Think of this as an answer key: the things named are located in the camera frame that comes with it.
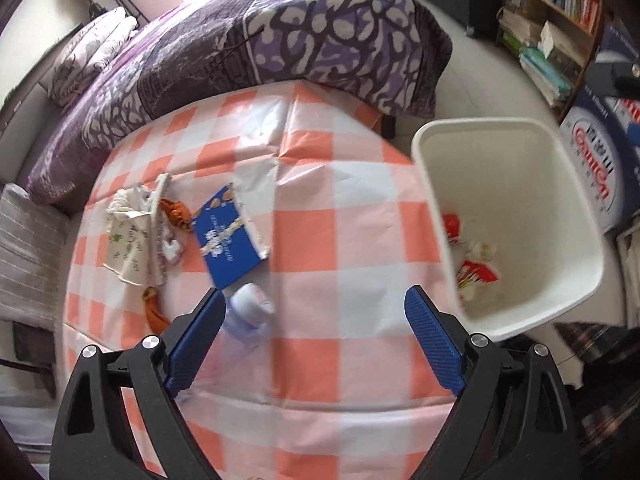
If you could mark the clear plastic bottle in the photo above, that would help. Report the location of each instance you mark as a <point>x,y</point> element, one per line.
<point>247,310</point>

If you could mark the red white snack wrapper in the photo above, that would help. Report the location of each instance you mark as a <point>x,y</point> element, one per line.
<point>477,275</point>

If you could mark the orange white checkered tablecloth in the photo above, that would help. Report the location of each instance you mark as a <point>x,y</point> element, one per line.
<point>325,240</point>

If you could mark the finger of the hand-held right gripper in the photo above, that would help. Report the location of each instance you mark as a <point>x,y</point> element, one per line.
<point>622,77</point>

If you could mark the wooden bookshelf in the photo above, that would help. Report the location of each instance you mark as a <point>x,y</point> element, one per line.
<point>560,7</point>

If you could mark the folded floral quilt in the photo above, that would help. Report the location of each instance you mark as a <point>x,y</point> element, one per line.
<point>90,55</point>

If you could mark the white plastic bin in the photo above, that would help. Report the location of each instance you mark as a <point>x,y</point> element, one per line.
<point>525,185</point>

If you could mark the white tissue box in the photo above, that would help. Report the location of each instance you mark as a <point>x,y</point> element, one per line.
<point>555,40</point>

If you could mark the blue snack packet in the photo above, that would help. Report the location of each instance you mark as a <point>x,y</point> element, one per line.
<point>227,242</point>

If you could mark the blue white printed carton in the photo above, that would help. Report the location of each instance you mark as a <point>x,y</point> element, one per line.
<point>595,160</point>

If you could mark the dark plaid cloth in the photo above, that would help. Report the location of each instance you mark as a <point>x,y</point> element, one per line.
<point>600,360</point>

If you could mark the orange peel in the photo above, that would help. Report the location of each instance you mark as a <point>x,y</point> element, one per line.
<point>154,310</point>
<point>176,215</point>

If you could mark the stack of thin books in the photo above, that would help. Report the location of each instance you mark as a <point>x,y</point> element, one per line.
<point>540,72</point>

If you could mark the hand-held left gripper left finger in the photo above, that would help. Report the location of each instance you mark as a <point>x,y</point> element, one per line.
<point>197,340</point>

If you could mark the white tissue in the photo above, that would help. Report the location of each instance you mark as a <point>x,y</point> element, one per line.
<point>125,199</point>

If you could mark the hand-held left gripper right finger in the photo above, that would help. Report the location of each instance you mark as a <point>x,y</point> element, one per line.
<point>432,340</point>

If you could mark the floral paper cup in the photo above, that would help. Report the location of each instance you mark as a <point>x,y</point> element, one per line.
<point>127,247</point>

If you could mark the crumpled white paper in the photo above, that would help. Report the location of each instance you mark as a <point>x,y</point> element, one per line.
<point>482,250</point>

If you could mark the small white paper scrap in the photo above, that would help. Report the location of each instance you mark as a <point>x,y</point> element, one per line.
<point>173,251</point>

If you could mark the grey striped cushion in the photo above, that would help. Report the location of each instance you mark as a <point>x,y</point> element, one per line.
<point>27,255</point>

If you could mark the patterned paper strip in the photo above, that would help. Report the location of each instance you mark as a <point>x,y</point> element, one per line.
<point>161,220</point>

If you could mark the purple patterned blanket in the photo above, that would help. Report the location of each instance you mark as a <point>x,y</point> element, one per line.
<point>240,50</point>

